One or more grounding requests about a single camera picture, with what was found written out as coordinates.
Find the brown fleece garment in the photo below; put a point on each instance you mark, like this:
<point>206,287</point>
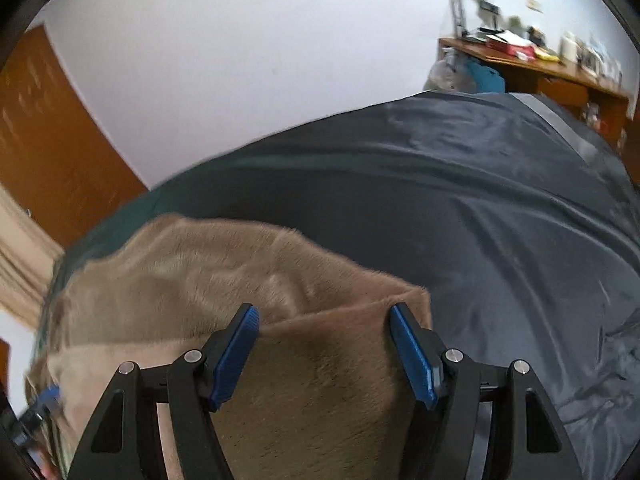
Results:
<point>200,270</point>

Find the grey plastic bag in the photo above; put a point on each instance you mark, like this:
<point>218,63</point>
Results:
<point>440,75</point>

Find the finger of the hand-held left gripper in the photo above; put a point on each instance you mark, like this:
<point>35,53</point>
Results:
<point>49,396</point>

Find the yellow packet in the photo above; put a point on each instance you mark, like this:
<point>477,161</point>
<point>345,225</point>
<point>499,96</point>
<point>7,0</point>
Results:
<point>546,55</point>

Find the beige curtain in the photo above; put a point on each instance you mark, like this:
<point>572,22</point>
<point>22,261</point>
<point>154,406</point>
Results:
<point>20,270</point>

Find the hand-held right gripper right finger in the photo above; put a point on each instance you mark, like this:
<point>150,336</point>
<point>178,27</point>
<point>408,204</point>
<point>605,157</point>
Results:
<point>412,355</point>

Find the blue cloth bundle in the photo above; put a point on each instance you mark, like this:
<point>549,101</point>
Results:
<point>485,79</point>

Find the bed with dark sheet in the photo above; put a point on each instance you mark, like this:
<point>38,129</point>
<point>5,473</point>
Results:
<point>450,200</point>

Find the clear plastic container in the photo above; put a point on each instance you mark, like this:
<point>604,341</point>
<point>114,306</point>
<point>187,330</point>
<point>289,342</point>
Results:
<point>600,62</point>

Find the white kettle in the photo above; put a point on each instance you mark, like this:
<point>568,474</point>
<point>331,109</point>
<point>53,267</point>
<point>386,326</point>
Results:
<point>569,47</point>

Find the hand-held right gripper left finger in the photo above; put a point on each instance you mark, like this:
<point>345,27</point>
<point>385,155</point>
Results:
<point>235,360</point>

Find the wooden desk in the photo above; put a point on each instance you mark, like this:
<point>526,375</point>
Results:
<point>525,72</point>

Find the white wall socket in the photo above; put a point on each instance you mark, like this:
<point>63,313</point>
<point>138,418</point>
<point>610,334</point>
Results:
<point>534,4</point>

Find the brown wooden door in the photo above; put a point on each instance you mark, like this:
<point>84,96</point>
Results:
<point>60,150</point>

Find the red box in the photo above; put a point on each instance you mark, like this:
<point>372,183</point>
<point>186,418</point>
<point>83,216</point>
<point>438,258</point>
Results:
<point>510,49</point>

